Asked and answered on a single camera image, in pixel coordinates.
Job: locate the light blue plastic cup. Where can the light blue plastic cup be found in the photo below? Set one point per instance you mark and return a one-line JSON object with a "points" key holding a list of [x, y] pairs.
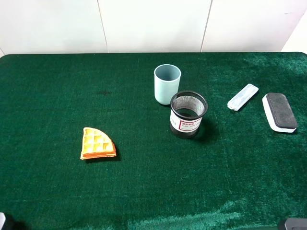
{"points": [[166, 82]]}

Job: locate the green velvet tablecloth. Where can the green velvet tablecloth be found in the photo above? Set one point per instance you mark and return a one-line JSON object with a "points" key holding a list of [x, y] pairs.
{"points": [[236, 173]]}

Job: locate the black base right corner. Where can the black base right corner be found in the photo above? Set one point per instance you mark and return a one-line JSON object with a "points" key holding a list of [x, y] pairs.
{"points": [[293, 224]]}

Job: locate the white whiteboard eraser black felt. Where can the white whiteboard eraser black felt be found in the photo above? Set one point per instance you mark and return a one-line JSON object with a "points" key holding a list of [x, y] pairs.
{"points": [[279, 113]]}

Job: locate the black white base left corner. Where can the black white base left corner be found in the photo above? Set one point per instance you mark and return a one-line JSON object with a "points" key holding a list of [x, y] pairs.
{"points": [[7, 222]]}

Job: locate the yellow waffle slice toy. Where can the yellow waffle slice toy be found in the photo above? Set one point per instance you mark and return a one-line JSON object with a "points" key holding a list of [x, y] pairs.
{"points": [[96, 144]]}

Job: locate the black mesh pen holder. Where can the black mesh pen holder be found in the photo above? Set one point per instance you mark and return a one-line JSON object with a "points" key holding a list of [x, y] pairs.
{"points": [[187, 111]]}

